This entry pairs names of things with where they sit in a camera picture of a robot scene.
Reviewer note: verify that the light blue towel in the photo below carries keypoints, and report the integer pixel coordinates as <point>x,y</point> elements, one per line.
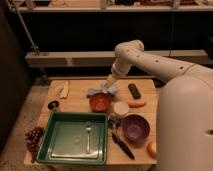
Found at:
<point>110,91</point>

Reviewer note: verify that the black remote-like block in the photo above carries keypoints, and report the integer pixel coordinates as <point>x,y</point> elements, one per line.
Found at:
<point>134,91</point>

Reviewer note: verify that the black-handled utensil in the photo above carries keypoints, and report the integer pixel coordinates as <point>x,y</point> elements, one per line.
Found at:
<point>119,142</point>

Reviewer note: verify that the small dark round lid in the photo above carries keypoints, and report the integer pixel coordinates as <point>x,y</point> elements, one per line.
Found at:
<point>53,105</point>

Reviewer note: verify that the yellow banana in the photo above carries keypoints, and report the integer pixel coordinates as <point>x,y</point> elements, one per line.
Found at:
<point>65,90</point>

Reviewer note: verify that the silver fork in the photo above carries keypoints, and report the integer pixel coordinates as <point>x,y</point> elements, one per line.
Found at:
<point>88,130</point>

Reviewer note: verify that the orange-red bowl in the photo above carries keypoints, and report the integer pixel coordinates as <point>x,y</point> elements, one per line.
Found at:
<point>100,102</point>

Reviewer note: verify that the purple bowl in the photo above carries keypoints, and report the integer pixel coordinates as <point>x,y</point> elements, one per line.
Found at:
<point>135,128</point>

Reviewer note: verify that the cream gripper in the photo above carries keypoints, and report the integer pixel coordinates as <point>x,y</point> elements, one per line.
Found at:
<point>110,80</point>

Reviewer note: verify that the bunch of dark grapes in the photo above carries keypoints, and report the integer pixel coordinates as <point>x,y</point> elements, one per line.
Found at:
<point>32,139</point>

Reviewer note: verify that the orange carrot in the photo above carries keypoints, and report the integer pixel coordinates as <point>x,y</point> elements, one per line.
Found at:
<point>136,104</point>

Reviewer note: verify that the wooden table board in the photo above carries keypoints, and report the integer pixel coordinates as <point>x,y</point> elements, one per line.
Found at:
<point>78,102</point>

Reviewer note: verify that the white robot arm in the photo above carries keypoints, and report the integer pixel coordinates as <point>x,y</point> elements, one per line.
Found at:
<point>184,117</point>

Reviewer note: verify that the green plastic tray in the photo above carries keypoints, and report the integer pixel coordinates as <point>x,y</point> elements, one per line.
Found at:
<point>65,139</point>

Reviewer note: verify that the white cup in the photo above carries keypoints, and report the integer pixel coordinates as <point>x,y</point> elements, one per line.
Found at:
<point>120,109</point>

